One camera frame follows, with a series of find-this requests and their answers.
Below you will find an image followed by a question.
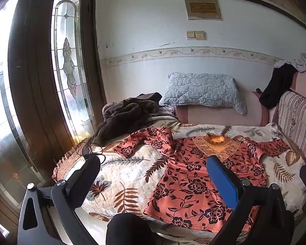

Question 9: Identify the person's black trouser knee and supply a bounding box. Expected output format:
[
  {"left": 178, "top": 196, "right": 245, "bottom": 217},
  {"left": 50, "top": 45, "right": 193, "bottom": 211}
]
[{"left": 106, "top": 213, "right": 153, "bottom": 245}]

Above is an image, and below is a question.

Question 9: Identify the beige light switch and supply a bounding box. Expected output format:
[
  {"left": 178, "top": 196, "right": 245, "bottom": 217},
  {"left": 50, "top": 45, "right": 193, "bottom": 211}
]
[{"left": 186, "top": 31, "right": 206, "bottom": 40}]

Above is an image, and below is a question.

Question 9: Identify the leaf print blanket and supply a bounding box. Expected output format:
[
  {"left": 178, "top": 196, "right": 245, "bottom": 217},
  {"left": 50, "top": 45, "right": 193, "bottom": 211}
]
[{"left": 52, "top": 116, "right": 306, "bottom": 245}]

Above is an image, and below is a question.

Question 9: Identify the orange floral shirt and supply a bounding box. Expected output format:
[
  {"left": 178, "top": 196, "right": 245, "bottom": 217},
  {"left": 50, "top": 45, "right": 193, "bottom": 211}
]
[{"left": 113, "top": 126, "right": 291, "bottom": 233}]

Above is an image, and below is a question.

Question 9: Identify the wide leaded glass pane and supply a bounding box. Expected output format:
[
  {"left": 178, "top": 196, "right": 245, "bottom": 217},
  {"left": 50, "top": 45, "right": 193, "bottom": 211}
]
[{"left": 0, "top": 0, "right": 40, "bottom": 184}]

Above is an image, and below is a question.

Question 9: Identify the purple cloth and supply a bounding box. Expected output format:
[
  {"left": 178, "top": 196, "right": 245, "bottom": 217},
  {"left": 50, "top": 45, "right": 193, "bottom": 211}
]
[{"left": 157, "top": 105, "right": 177, "bottom": 116}]

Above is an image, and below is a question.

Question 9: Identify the black cable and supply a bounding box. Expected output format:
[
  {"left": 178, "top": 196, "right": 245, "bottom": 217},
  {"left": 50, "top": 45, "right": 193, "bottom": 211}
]
[{"left": 75, "top": 136, "right": 105, "bottom": 164}]

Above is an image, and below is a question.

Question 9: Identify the grey quilted pillow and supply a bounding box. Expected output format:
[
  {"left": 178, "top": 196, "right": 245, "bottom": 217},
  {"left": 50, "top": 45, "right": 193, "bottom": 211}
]
[{"left": 159, "top": 72, "right": 247, "bottom": 115}]

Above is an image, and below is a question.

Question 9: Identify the brown wooden door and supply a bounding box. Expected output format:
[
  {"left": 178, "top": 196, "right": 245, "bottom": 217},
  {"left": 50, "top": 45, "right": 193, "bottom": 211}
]
[{"left": 7, "top": 0, "right": 108, "bottom": 187}]

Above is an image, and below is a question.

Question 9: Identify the black garment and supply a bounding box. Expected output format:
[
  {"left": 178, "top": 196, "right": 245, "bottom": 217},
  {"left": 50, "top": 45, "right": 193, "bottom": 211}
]
[{"left": 256, "top": 63, "right": 298, "bottom": 109}]

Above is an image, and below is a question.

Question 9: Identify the brown fleece throw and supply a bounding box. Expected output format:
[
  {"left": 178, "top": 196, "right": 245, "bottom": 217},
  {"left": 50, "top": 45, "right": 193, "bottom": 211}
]
[{"left": 94, "top": 92, "right": 163, "bottom": 146}]

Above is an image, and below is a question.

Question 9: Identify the wall plaque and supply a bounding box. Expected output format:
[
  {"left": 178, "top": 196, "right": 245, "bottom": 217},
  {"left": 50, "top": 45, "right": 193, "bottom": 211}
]
[{"left": 184, "top": 0, "right": 222, "bottom": 20}]

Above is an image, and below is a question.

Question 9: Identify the striped sofa back cushion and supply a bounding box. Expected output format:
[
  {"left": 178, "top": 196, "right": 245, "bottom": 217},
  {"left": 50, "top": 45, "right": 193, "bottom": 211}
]
[{"left": 278, "top": 90, "right": 306, "bottom": 162}]

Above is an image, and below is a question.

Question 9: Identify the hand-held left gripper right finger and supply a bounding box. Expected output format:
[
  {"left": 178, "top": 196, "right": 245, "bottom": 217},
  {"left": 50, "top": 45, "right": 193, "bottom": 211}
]
[{"left": 206, "top": 155, "right": 295, "bottom": 245}]

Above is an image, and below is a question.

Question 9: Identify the arched leaded glass pane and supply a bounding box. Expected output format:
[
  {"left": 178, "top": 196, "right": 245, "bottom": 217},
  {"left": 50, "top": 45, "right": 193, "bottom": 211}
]
[{"left": 51, "top": 0, "right": 95, "bottom": 143}]

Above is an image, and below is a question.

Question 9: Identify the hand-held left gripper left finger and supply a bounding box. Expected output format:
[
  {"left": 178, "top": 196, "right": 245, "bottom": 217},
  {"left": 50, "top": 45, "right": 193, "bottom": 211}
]
[{"left": 17, "top": 154, "right": 101, "bottom": 245}]

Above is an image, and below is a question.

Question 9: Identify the white cloth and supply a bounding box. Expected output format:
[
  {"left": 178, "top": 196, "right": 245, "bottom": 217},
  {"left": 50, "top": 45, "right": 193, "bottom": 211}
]
[{"left": 273, "top": 53, "right": 306, "bottom": 72}]

